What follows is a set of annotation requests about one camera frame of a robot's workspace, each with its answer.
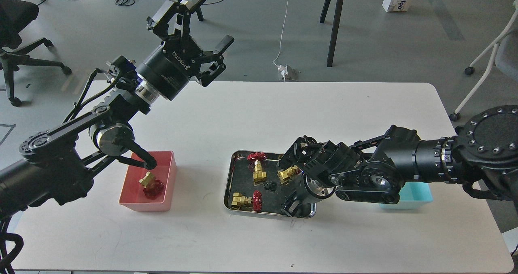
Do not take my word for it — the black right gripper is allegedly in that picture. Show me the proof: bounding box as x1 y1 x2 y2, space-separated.
281 173 335 217

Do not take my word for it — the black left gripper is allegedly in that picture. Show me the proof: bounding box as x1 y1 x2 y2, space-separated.
136 0 235 101

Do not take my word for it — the brass valve red handle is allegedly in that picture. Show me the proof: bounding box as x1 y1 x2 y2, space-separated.
247 152 267 186
231 190 263 212
139 171 165 200
277 166 301 184

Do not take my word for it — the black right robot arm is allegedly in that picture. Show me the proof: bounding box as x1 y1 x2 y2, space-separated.
278 105 518 217

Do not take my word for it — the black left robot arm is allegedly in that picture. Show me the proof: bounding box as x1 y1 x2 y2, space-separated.
1 0 234 274

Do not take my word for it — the small black gear centre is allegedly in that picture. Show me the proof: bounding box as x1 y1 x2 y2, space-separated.
264 181 278 192

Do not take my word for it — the light blue plastic box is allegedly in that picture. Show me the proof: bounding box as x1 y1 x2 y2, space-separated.
379 182 433 210

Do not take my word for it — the pink plastic box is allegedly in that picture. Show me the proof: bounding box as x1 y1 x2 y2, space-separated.
119 151 176 212

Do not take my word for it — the metal tray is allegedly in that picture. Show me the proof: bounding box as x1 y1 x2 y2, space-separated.
223 150 295 217

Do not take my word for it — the white power adapter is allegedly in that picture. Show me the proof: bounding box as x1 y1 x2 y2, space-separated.
277 64 297 82

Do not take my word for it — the black table leg right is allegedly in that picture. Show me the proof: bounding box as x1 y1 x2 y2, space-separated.
319 0 344 67

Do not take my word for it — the black office chair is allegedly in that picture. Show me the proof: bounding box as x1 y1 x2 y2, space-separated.
0 0 72 107

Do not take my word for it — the brass valve red handle top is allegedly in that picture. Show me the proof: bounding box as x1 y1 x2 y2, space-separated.
247 152 267 186

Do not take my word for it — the brass valve red handle bottom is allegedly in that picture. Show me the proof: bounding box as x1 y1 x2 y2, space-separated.
231 190 263 212

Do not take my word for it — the white cable on floor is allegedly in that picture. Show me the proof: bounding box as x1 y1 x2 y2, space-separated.
273 0 293 68

